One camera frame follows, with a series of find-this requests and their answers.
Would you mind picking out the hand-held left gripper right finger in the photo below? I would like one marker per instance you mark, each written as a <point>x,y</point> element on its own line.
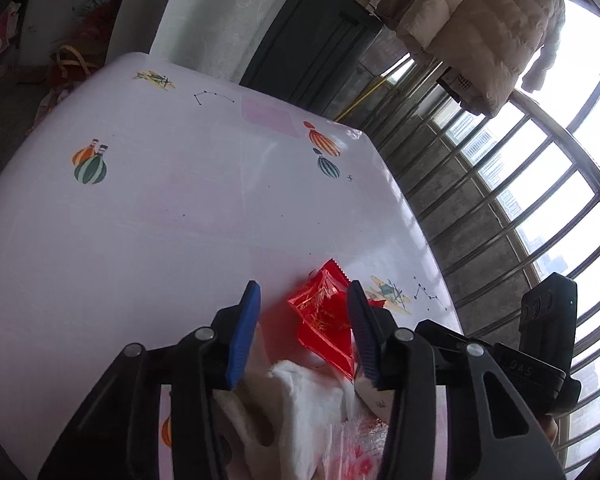
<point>365,340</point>

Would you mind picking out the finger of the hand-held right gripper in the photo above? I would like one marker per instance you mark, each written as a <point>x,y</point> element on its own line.
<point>445,337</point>

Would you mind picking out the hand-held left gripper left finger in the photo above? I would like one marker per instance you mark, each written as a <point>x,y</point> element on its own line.
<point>242,340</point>

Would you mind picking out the red foil wrapper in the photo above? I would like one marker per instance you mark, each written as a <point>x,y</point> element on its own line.
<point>325,320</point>

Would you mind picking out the clear wrapper with red print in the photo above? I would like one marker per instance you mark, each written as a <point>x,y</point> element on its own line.
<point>360,455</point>

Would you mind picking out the pink checkered table cover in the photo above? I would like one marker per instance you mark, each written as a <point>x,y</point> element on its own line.
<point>155,220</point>

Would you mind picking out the metal window railing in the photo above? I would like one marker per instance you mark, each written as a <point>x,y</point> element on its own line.
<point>547,115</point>

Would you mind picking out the yellow pole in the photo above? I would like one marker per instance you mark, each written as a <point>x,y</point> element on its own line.
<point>360,100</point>

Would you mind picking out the dark green cabinet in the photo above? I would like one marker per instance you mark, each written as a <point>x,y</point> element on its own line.
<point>310,45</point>

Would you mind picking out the beige down jacket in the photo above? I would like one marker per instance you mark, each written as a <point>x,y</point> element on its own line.
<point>480,25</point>

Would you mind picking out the white patterned curtain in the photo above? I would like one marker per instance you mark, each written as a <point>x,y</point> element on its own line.
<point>220,20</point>

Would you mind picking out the pile of colourful bags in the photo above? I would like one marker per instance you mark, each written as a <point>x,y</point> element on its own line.
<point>75,60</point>

